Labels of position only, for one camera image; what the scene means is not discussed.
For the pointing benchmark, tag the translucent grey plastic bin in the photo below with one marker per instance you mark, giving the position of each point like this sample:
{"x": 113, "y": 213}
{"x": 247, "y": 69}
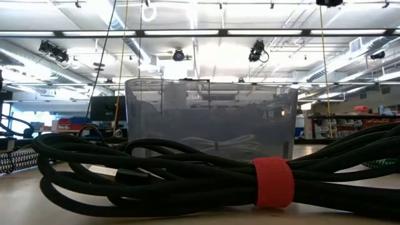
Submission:
{"x": 212, "y": 118}

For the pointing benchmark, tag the black background monitor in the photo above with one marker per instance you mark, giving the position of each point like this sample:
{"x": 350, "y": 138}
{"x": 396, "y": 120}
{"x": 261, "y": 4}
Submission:
{"x": 106, "y": 107}

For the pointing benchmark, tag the blue stacked storage bins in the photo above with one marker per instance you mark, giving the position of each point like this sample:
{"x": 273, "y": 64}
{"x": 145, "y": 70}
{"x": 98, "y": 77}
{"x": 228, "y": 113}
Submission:
{"x": 299, "y": 131}

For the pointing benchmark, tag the blue storage bin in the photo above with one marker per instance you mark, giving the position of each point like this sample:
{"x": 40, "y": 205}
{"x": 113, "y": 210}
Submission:
{"x": 79, "y": 120}

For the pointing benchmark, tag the red storage bins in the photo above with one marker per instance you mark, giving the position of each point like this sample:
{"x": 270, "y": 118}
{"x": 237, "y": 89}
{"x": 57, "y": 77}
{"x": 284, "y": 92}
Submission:
{"x": 64, "y": 122}

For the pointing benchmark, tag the shelf with orange bins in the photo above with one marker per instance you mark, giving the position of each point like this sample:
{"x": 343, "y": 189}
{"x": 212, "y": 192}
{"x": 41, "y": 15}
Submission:
{"x": 343, "y": 116}

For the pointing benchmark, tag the black ceiling-mounted camera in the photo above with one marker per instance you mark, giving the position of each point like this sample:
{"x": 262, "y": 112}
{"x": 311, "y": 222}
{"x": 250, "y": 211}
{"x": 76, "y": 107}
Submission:
{"x": 378, "y": 55}
{"x": 257, "y": 51}
{"x": 178, "y": 55}

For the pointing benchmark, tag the black overhead rig frame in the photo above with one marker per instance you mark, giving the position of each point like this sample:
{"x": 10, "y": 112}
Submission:
{"x": 223, "y": 32}

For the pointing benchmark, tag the black aluminium table frame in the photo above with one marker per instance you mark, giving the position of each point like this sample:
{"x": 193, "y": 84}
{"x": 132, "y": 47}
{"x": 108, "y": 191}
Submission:
{"x": 23, "y": 143}

